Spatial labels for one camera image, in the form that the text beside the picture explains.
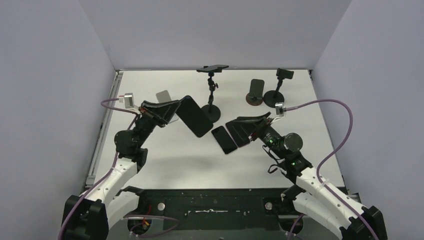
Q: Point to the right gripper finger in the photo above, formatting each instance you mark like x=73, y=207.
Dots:
x=249, y=126
x=253, y=116

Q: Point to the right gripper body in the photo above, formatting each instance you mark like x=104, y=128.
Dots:
x=257, y=129

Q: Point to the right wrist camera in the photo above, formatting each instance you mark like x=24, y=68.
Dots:
x=280, y=111

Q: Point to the tall black tripod stand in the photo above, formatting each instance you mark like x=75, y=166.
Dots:
x=212, y=111

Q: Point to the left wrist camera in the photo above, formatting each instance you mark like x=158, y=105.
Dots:
x=128, y=100

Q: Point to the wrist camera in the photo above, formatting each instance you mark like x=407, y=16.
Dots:
x=280, y=111
x=128, y=100

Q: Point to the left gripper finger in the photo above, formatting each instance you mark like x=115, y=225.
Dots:
x=163, y=115
x=149, y=105

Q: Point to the wooden base phone stand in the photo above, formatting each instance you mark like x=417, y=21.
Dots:
x=255, y=95

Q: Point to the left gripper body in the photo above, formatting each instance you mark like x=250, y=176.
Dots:
x=151, y=117

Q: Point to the phone from wooden stand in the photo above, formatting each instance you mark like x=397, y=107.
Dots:
x=224, y=140

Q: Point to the white metal phone stand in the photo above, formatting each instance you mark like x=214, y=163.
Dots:
x=164, y=96

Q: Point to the black round base stand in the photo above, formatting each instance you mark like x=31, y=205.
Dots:
x=271, y=97

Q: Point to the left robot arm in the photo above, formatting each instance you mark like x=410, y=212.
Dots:
x=91, y=215

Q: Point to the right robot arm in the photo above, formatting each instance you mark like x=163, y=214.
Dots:
x=311, y=194

